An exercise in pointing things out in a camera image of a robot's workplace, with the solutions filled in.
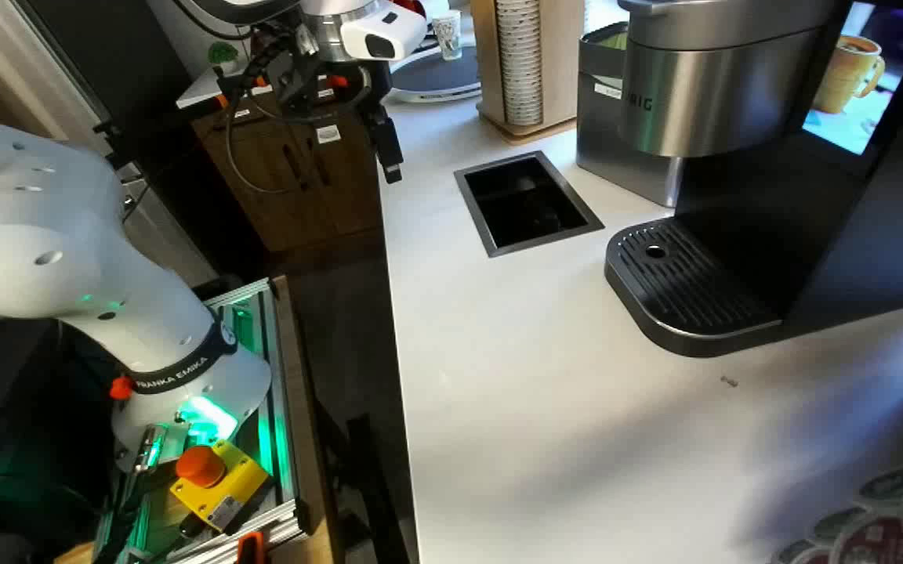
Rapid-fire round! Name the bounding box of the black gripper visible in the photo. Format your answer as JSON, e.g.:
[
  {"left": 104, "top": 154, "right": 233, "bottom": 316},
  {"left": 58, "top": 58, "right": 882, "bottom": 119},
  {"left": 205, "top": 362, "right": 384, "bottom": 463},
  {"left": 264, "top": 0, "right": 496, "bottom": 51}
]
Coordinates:
[{"left": 305, "top": 53, "right": 409, "bottom": 189}]

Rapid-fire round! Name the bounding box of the black silver coffee maker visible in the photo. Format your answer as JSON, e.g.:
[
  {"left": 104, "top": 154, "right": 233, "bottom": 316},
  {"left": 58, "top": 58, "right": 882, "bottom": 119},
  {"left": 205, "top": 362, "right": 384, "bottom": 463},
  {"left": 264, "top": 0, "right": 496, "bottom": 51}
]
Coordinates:
[{"left": 601, "top": 0, "right": 903, "bottom": 359}]

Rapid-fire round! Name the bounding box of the coffee maker touchscreen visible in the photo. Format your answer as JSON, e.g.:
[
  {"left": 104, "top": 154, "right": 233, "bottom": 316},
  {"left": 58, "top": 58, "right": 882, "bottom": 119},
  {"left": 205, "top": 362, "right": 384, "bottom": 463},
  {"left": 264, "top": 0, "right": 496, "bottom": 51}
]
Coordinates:
[{"left": 799, "top": 2, "right": 903, "bottom": 158}]

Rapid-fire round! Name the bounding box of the green lidded coffee pod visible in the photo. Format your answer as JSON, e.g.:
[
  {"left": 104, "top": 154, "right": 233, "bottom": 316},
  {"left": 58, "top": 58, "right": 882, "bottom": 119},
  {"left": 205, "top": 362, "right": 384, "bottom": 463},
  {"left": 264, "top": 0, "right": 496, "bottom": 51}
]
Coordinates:
[
  {"left": 856, "top": 461, "right": 903, "bottom": 512},
  {"left": 807, "top": 502, "right": 875, "bottom": 547}
]

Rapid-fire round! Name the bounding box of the red lidded coffee pod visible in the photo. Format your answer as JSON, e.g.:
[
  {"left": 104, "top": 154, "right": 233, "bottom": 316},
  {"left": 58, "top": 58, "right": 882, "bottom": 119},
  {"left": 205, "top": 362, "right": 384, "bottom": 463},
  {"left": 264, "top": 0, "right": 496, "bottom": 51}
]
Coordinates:
[{"left": 826, "top": 512, "right": 903, "bottom": 564}]

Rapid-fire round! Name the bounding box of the round blue tray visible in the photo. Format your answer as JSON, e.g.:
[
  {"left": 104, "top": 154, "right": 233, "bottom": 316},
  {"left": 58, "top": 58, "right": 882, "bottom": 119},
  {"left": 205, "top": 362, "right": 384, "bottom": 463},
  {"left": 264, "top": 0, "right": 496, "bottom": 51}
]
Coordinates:
[{"left": 384, "top": 43, "right": 485, "bottom": 108}]

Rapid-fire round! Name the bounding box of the small glass cup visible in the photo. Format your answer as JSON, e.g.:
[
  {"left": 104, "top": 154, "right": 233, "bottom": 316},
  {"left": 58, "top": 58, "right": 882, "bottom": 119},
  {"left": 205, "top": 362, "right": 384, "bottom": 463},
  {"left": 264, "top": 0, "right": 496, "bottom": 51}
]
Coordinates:
[{"left": 429, "top": 10, "right": 466, "bottom": 61}]

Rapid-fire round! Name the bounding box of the brown wooden cabinet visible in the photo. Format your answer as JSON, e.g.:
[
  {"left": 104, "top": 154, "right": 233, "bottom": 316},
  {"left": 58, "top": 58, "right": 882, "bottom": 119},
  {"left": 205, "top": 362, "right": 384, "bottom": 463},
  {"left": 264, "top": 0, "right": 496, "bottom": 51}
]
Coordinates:
[{"left": 189, "top": 70, "right": 384, "bottom": 260}]

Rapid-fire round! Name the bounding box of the steel framed countertop waste chute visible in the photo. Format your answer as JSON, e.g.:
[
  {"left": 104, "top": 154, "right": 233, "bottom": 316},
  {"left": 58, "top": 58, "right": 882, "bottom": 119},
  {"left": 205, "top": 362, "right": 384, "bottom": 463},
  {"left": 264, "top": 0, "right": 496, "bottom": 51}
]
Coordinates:
[{"left": 450, "top": 148, "right": 607, "bottom": 260}]

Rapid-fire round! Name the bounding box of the white paper cup stack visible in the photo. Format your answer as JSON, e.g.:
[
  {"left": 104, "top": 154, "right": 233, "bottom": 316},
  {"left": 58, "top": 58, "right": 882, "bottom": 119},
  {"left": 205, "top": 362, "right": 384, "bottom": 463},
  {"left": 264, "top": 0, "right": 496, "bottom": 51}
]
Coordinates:
[{"left": 496, "top": 0, "right": 546, "bottom": 132}]

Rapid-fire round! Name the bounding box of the small green round object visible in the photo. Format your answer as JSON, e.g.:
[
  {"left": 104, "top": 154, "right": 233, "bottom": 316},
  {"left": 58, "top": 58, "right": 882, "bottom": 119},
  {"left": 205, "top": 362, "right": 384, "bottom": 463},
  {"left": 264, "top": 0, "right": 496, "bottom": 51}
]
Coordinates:
[{"left": 205, "top": 37, "right": 240, "bottom": 70}]

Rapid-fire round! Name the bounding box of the wooden cup dispenser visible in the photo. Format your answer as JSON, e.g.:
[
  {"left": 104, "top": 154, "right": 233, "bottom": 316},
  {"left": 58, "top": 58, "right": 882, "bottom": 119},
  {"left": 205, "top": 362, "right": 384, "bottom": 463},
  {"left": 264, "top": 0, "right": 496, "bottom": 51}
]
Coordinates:
[{"left": 466, "top": 0, "right": 586, "bottom": 142}]

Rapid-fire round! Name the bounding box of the black ribbed drip tray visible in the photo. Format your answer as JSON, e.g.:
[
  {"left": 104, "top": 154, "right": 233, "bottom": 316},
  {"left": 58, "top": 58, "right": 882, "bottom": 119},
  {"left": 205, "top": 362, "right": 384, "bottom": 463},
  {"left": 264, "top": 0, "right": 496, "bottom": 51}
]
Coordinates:
[{"left": 601, "top": 215, "right": 791, "bottom": 359}]

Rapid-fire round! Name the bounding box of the yellow emergency stop box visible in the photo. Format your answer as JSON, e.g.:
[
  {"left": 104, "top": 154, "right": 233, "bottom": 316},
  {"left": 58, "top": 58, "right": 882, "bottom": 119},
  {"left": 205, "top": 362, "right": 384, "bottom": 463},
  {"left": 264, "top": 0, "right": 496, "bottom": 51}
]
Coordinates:
[{"left": 167, "top": 436, "right": 272, "bottom": 537}]

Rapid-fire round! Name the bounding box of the black cover cloth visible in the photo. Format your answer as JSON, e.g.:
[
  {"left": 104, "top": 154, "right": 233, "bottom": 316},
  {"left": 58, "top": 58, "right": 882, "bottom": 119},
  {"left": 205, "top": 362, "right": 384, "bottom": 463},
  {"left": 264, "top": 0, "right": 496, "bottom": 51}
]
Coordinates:
[{"left": 0, "top": 316, "right": 119, "bottom": 564}]

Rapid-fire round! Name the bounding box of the aluminium rail frame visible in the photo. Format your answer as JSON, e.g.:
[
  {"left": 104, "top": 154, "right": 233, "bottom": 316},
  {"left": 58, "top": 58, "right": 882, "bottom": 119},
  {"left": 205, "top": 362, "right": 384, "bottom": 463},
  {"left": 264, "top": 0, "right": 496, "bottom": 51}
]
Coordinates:
[{"left": 197, "top": 278, "right": 305, "bottom": 527}]

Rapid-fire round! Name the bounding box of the orange tool handle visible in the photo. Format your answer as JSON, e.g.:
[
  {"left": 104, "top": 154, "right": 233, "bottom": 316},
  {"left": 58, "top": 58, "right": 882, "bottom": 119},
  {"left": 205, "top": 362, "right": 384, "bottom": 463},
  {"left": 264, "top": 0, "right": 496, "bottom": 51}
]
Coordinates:
[{"left": 235, "top": 527, "right": 268, "bottom": 564}]

